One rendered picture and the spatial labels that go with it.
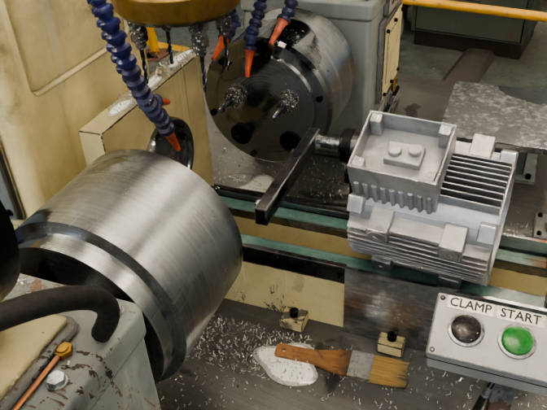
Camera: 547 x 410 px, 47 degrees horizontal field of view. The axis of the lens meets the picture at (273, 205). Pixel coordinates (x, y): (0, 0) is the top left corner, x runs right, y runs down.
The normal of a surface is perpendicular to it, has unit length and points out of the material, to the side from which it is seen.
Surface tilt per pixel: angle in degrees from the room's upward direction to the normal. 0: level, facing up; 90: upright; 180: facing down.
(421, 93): 0
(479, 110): 0
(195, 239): 58
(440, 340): 27
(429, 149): 23
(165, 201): 32
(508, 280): 90
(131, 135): 90
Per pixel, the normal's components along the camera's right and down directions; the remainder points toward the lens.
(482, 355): -0.20, -0.47
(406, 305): -0.36, 0.55
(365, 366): -0.04, -0.81
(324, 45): 0.61, -0.47
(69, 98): 0.93, 0.18
